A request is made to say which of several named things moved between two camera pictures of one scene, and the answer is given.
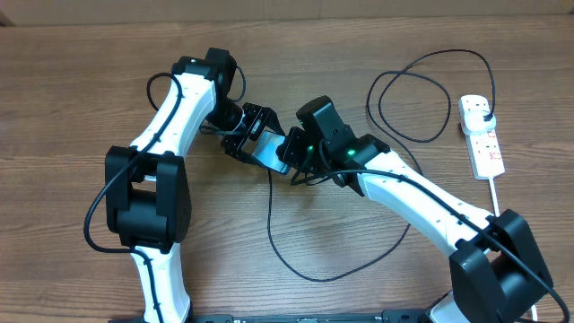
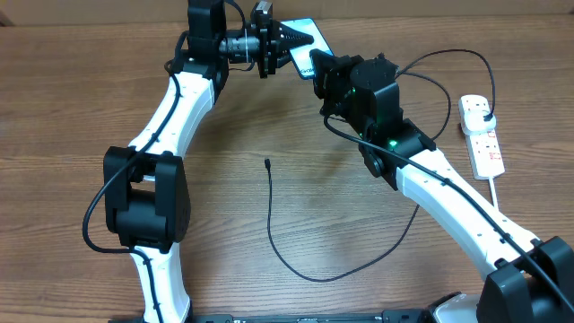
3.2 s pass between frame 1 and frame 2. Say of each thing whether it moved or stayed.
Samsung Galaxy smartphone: moved
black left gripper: moved
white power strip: stayed
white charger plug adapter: stayed
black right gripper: moved
